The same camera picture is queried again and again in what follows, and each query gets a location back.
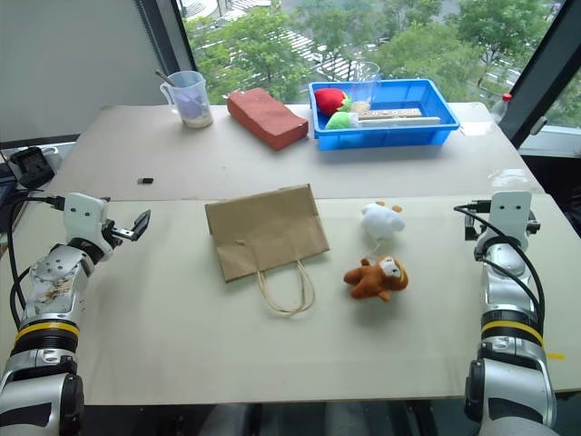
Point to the white flat stick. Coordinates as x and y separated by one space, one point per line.
408 121

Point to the brown paper bag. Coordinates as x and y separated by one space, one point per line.
268 231

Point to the clear glass cup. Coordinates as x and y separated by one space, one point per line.
367 75

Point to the red strawberry plush toy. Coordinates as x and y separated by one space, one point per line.
329 100

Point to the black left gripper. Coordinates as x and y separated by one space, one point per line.
121 234

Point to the clear bottle with red cap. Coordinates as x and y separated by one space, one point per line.
499 109

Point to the green plush vegetable toy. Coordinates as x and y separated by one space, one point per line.
340 121

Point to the metal spoon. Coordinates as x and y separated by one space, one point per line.
164 77

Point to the clear plastic measuring cup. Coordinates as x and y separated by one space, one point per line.
195 109

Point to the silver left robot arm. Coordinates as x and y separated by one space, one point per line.
50 281

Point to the red brick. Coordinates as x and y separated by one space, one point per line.
268 118

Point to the wooden block with dots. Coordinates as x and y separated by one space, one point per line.
392 112

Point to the dark window frame post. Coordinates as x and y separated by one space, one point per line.
544 68

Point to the black charger device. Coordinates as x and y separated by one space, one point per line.
32 165

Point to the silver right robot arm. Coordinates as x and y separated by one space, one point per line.
504 272

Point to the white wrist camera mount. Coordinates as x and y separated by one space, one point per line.
81 218
510 213

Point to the white plush toy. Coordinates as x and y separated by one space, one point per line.
381 222

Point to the brown monkey plush toy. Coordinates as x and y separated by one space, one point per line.
370 279

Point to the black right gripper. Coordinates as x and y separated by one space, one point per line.
471 227

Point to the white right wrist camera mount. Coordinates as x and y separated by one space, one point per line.
510 213

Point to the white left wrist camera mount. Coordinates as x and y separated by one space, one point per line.
81 218

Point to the blue plastic bin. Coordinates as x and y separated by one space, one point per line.
386 136

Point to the small black dongle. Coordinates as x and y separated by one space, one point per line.
145 181

